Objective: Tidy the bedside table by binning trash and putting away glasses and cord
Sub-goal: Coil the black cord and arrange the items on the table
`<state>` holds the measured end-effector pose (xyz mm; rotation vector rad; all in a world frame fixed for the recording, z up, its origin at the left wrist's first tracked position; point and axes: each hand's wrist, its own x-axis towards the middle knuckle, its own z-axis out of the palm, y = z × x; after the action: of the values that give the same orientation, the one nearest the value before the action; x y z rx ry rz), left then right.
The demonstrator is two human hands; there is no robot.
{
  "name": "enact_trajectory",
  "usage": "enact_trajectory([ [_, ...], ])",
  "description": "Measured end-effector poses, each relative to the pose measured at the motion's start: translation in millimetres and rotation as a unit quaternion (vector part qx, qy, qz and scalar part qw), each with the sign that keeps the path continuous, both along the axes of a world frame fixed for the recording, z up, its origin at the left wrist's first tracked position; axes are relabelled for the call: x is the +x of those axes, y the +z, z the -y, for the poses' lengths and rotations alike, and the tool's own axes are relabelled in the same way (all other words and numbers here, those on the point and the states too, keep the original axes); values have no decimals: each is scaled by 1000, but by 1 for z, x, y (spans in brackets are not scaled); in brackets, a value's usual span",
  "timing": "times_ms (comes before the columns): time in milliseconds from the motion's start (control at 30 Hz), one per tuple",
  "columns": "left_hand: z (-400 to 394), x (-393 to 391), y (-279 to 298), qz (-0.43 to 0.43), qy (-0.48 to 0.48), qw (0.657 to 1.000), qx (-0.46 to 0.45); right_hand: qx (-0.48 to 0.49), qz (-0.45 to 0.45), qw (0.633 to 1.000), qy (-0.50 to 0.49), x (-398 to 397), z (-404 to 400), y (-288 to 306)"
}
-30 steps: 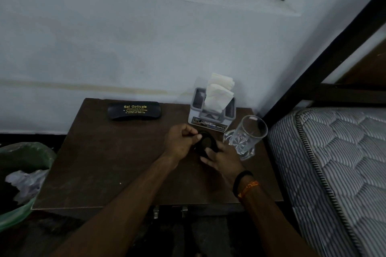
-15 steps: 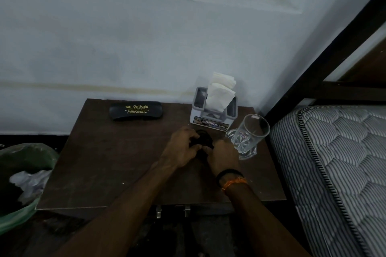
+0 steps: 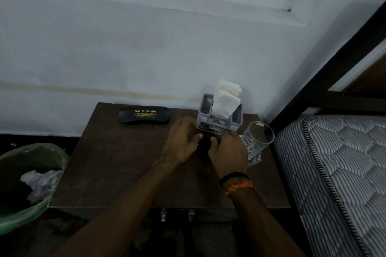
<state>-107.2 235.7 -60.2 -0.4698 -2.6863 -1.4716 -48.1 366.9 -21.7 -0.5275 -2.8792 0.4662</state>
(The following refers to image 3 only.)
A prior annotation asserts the dark wooden bed frame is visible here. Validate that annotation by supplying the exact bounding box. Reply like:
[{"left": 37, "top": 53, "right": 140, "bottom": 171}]
[{"left": 270, "top": 0, "right": 386, "bottom": 131}]

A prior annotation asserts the black cable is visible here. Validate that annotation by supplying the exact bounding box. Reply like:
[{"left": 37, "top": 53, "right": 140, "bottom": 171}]
[{"left": 196, "top": 135, "right": 219, "bottom": 164}]

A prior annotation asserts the brown bedside table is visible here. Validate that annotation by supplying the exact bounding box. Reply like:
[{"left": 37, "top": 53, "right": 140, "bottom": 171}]
[{"left": 47, "top": 102, "right": 292, "bottom": 221}]

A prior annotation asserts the grey plastic organizer box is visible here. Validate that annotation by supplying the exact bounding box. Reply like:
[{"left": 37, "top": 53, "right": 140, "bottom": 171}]
[{"left": 196, "top": 93, "right": 244, "bottom": 133}]

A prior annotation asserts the person's left forearm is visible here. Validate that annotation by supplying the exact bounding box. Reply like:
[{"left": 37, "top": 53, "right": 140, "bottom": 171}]
[{"left": 53, "top": 159, "right": 175, "bottom": 257}]

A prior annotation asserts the large white paper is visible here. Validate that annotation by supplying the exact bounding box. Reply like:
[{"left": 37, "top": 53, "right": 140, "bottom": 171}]
[{"left": 20, "top": 170, "right": 63, "bottom": 205}]

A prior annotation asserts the black eyeglasses case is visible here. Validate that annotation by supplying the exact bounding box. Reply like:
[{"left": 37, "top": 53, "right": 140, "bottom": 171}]
[{"left": 118, "top": 106, "right": 170, "bottom": 125}]

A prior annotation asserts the person's right forearm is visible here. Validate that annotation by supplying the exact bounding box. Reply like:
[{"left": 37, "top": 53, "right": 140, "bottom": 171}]
[{"left": 228, "top": 183, "right": 307, "bottom": 257}]

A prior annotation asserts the person's left hand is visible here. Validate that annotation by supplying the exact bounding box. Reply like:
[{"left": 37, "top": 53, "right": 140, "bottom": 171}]
[{"left": 160, "top": 116, "right": 204, "bottom": 167}]

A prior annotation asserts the clear drinking glass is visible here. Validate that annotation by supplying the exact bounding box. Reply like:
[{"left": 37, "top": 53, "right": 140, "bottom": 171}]
[{"left": 242, "top": 121, "right": 275, "bottom": 159}]

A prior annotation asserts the trash bin with green liner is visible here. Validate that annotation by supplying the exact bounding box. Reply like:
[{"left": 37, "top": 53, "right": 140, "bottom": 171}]
[{"left": 0, "top": 143, "right": 70, "bottom": 235}]

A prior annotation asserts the orange thread bracelet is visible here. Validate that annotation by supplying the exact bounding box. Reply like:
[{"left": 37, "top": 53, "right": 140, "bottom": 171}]
[{"left": 225, "top": 180, "right": 255, "bottom": 198}]

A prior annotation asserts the clear glass ashtray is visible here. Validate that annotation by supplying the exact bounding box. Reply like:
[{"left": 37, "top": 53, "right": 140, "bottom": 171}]
[{"left": 240, "top": 135, "right": 263, "bottom": 167}]

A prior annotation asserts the person's right hand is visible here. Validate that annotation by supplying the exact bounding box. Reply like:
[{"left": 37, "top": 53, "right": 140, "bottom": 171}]
[{"left": 207, "top": 129, "right": 250, "bottom": 179}]

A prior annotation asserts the white paper sheet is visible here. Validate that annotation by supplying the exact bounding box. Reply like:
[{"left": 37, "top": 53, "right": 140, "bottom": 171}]
[
  {"left": 212, "top": 90, "right": 241, "bottom": 118},
  {"left": 216, "top": 79, "right": 243, "bottom": 97}
]

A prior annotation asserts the black wristband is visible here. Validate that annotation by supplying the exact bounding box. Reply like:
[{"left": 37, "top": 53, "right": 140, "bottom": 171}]
[{"left": 219, "top": 172, "right": 250, "bottom": 189}]

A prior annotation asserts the striped mattress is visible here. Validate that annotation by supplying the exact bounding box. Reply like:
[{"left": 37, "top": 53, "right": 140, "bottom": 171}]
[{"left": 273, "top": 114, "right": 386, "bottom": 257}]

